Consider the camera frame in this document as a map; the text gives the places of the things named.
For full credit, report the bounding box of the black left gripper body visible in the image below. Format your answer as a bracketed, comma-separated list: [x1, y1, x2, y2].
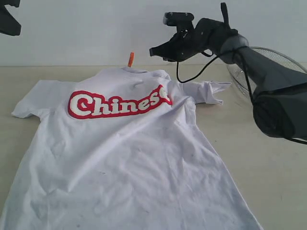
[0, 0, 20, 7]

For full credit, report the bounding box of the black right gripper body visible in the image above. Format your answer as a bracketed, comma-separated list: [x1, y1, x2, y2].
[149, 31, 213, 62]

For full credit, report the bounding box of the white t-shirt with red logo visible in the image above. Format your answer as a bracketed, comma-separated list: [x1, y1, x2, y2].
[0, 67, 261, 230]

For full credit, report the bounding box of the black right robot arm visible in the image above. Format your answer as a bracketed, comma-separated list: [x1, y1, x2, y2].
[149, 18, 307, 143]

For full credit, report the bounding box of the orange shirt neck tag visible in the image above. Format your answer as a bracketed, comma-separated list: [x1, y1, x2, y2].
[127, 52, 134, 68]

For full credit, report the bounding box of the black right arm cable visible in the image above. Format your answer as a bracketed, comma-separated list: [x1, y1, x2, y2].
[176, 2, 307, 144]

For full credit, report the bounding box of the round metal wire mesh basket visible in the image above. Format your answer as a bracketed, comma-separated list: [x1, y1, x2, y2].
[226, 46, 307, 101]

